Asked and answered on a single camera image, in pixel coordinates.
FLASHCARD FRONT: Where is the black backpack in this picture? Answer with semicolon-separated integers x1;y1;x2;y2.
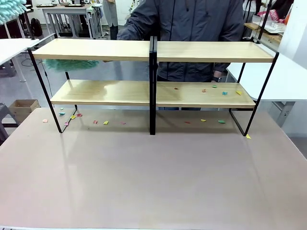
30;18;43;36

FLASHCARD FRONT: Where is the person in dark jacket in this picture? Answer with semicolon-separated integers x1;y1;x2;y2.
117;0;245;83

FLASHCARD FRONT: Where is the bystander in grey trousers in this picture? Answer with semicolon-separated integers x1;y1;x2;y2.
242;0;256;24

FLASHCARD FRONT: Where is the grey metal desk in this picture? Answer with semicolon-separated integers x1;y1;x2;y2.
35;3;103;39

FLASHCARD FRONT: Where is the grey plastic stool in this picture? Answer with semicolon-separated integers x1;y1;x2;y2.
0;103;19;146

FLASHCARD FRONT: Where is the white side table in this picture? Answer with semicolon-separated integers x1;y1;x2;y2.
0;38;40;83
226;51;307;127

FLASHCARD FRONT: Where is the person's right forearm dark sleeve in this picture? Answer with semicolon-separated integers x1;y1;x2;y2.
117;14;154;41

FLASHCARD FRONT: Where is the pink bag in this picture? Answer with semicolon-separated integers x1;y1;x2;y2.
268;9;280;22

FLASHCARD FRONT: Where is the wooden shelf unit black frame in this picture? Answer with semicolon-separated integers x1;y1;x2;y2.
153;35;280;137
27;33;154;135

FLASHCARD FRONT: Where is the cardboard box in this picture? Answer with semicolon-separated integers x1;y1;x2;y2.
9;99;40;118

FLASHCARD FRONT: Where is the person's left forearm dark sleeve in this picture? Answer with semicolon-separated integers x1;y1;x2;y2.
212;23;245;77

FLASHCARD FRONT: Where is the black clamp pole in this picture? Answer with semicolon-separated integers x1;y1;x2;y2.
24;4;40;40
254;0;274;45

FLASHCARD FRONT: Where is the bystander in grey apron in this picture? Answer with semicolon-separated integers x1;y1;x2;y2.
102;0;119;40

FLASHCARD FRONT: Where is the wooden workbench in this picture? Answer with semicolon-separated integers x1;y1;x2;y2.
244;23;283;44

